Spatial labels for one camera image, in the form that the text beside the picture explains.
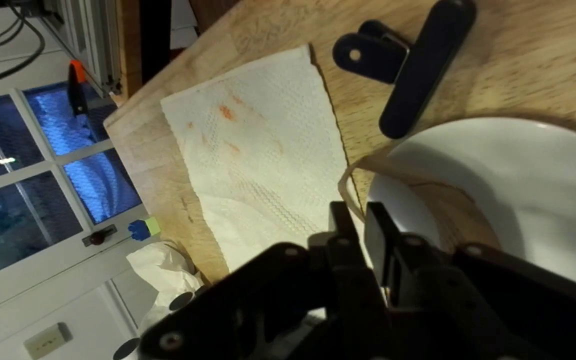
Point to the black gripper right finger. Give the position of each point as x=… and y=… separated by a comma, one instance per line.
x=475, y=303

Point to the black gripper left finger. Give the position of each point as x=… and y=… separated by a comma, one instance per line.
x=288, y=303

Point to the white round plate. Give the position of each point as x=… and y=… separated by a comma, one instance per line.
x=500, y=180

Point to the crumpled white paper towel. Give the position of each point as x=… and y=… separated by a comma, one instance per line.
x=167, y=270

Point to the white paper towel sheet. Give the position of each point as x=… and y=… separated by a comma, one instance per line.
x=263, y=152

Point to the blue green sponge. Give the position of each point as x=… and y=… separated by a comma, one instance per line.
x=142, y=229

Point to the black clip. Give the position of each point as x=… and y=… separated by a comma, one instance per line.
x=414, y=68

